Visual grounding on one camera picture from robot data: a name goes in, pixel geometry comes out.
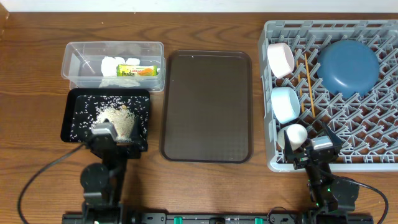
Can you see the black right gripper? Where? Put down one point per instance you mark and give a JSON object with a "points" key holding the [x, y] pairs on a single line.
{"points": [[308, 158]]}

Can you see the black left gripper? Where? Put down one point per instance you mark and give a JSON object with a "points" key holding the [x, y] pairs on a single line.
{"points": [[135, 155]]}

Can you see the white cup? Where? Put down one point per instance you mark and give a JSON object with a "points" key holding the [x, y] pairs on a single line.
{"points": [[297, 135]]}

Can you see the pile of cooked rice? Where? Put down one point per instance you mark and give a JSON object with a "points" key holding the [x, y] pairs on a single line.
{"points": [[90, 110]]}

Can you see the short wooden chopstick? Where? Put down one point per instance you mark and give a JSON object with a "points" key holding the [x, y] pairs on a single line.
{"points": [[300, 90]]}

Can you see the light blue rice bowl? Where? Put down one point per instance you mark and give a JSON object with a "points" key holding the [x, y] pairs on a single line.
{"points": [[285, 104]]}

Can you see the white napkin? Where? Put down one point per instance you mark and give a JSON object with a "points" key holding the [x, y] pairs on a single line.
{"points": [[109, 67]]}

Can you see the yellow snack wrapper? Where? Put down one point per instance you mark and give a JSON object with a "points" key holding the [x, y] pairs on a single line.
{"points": [[136, 70]]}

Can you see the blue plate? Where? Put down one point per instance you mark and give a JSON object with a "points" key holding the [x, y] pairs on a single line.
{"points": [[348, 67]]}

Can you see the long wooden chopstick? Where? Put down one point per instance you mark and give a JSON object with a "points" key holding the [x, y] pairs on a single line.
{"points": [[309, 86]]}

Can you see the white bowl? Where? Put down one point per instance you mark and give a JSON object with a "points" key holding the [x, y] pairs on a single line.
{"points": [[281, 59]]}

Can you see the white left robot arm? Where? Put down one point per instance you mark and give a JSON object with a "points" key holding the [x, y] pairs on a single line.
{"points": [[102, 182]]}

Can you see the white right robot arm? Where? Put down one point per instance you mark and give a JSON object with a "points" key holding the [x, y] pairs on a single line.
{"points": [[334, 196]]}

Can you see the grey dishwasher rack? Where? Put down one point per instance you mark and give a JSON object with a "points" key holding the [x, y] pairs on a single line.
{"points": [[367, 124]]}

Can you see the black plastic tray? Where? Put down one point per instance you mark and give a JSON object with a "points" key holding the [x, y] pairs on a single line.
{"points": [[73, 94]]}

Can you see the clear plastic bin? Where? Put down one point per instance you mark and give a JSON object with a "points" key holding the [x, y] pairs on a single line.
{"points": [[82, 62]]}

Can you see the dark brown serving tray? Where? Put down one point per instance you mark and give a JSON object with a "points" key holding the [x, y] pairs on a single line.
{"points": [[208, 107]]}

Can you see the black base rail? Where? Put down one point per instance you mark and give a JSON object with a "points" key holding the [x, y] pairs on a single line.
{"points": [[163, 218]]}

